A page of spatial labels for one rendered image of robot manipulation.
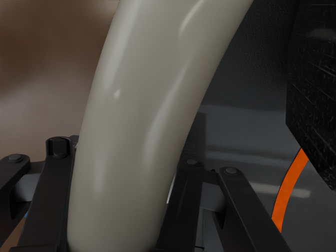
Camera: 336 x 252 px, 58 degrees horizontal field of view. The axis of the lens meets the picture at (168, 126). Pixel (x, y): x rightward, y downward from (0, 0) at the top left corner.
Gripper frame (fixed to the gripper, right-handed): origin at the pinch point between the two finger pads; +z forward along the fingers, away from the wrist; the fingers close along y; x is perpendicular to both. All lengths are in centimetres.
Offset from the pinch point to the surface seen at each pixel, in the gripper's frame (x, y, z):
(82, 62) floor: -11, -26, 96
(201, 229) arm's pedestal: -52, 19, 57
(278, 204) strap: -59, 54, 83
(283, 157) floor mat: -38, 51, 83
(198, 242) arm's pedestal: -52, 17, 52
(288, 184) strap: -49, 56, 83
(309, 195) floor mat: -53, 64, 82
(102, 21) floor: 4, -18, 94
